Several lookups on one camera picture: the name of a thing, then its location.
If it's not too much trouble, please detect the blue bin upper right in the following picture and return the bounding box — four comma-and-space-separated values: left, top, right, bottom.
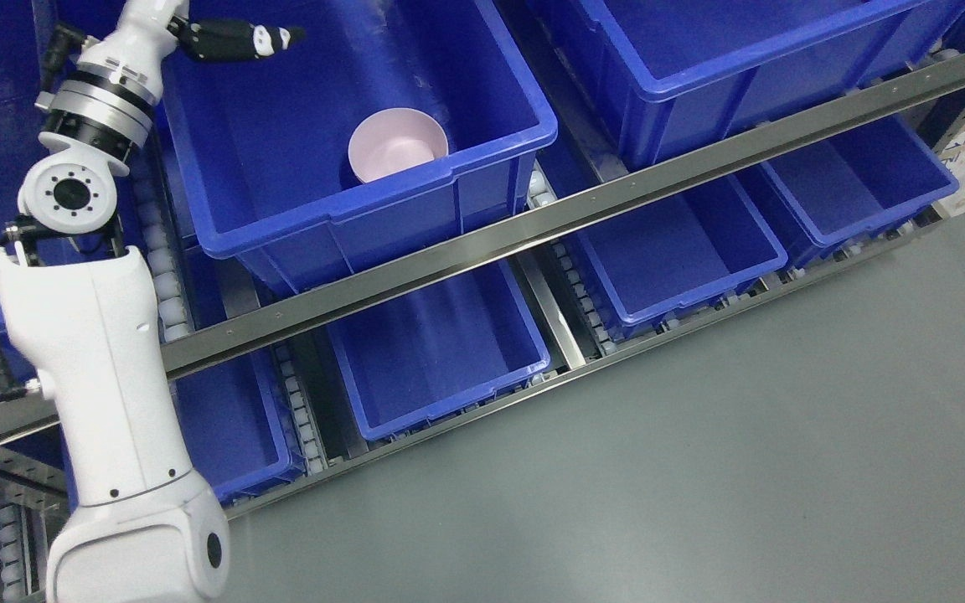
529, 1, 965, 171

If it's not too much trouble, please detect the steel shelf rail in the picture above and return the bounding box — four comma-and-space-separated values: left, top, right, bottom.
144, 53, 965, 393

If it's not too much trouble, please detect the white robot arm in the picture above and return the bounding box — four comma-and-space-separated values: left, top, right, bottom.
0, 7, 230, 602

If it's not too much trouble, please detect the pink bowl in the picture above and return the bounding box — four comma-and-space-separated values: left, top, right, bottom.
346, 107, 451, 183

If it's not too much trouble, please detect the blue bin middle shelf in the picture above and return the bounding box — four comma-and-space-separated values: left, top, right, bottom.
161, 1, 558, 296

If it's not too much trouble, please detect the blue bin lower middle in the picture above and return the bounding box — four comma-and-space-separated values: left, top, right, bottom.
326, 260, 551, 442

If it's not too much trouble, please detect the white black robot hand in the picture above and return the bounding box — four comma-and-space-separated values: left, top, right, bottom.
91, 1, 307, 81

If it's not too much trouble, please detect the blue bin lower left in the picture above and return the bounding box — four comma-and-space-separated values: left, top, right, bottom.
55, 247, 307, 508

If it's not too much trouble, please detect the blue bin lower right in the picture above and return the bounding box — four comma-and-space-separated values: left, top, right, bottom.
563, 175, 788, 341

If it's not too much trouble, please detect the blue bin far right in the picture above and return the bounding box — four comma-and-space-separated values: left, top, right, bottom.
735, 116, 960, 270

